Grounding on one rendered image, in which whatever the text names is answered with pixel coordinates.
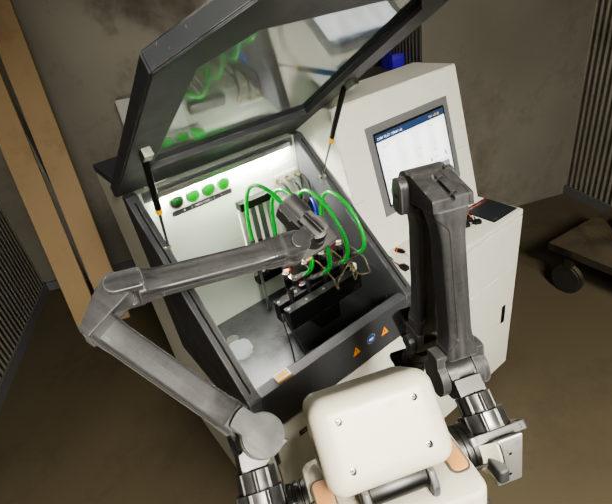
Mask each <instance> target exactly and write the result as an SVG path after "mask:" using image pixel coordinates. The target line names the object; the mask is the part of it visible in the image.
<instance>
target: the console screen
mask: <svg viewBox="0 0 612 504"><path fill-rule="evenodd" d="M364 131H365V135H366V139H367V143H368V147H369V151H370V155H371V159H372V163H373V167H374V171H375V175H376V179H377V183H378V187H379V191H380V194H381V198H382V202H383V206H384V210H385V214H386V217H388V216H390V215H392V214H393V213H395V212H396V211H395V210H394V208H393V199H392V179H393V178H396V177H398V174H399V172H400V171H403V170H407V169H411V168H415V167H419V166H422V165H426V164H430V163H434V162H438V161H442V162H443V163H444V164H445V165H446V164H451V165H452V166H453V167H454V169H455V172H456V174H457V175H458V176H461V174H460V169H459V164H458V158H457V153H456V147H455V142H454V136H453V131H452V126H451V120H450V115H449V109H448V104H447V98H446V96H443V97H440V98H438V99H436V100H433V101H431V102H428V103H426V104H423V105H421V106H419V107H416V108H414V109H411V110H409V111H407V112H404V113H402V114H399V115H397V116H395V117H392V118H390V119H387V120H385V121H383V122H380V123H378V124H375V125H373V126H371V127H368V128H366V129H364Z"/></svg>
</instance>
